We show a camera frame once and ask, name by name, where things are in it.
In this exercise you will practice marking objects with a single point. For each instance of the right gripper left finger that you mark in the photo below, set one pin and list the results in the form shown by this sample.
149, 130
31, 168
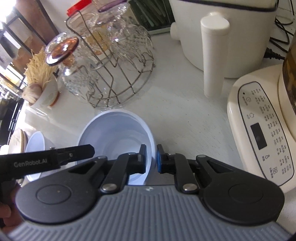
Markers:
119, 170

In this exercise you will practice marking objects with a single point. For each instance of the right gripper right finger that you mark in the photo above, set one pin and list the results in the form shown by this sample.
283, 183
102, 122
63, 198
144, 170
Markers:
178, 166

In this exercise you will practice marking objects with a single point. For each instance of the white plate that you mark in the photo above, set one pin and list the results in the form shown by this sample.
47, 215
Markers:
18, 142

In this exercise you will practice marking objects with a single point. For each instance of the person's left hand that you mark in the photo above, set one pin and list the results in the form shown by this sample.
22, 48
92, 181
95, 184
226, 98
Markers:
10, 214

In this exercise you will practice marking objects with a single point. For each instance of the bowl with noodles and garlic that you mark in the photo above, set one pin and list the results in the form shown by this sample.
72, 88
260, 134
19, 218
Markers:
42, 89

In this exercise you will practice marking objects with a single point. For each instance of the glass health kettle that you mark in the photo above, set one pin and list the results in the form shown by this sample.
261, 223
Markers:
261, 112

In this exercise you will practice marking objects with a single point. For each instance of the white electric cooker pot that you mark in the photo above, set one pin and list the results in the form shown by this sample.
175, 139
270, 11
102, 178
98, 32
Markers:
224, 39

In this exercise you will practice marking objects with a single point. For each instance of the green chopstick holder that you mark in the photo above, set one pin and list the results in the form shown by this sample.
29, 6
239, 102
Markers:
155, 15

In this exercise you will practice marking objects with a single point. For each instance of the red lid plastic jar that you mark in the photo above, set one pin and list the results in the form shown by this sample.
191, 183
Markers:
83, 19

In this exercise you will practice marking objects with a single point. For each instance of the dark wooden cutting board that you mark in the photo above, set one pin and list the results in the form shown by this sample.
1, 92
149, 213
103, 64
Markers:
35, 29

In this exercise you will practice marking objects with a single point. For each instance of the wire rack with glass cups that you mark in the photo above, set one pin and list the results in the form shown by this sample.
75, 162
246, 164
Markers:
112, 79

